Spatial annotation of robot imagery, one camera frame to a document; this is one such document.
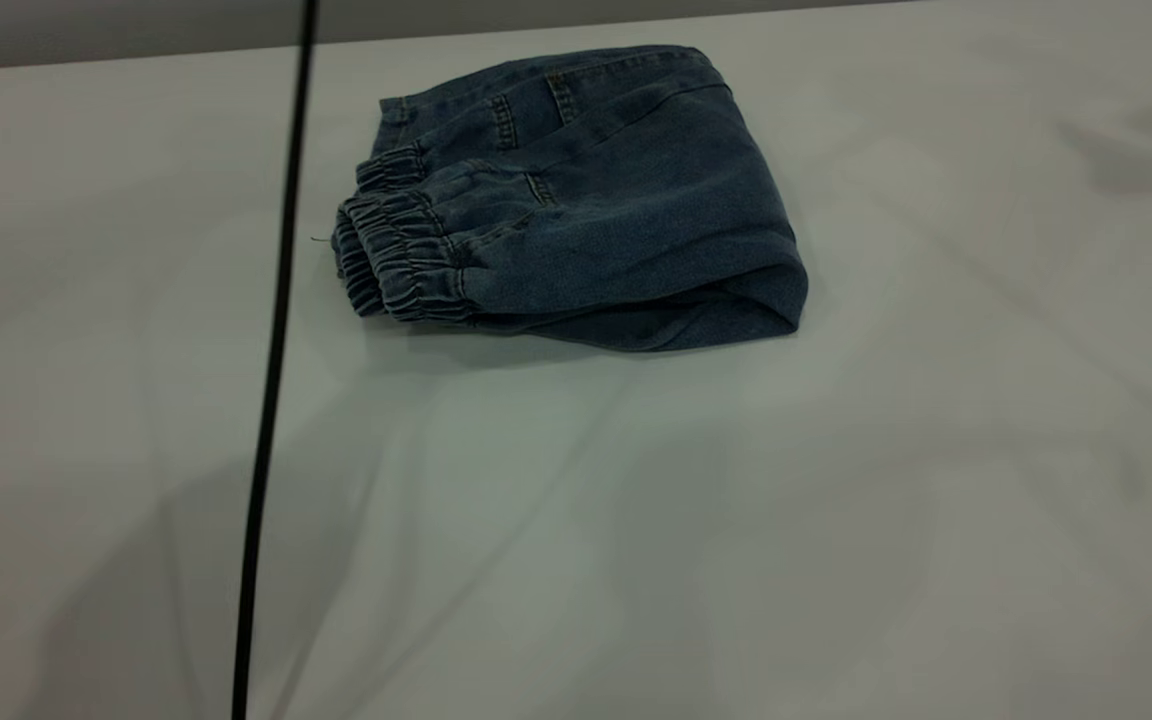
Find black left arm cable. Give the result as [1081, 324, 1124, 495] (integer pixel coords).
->
[231, 0, 322, 720]

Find blue denim shorts with print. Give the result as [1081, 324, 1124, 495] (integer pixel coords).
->
[314, 45, 810, 353]

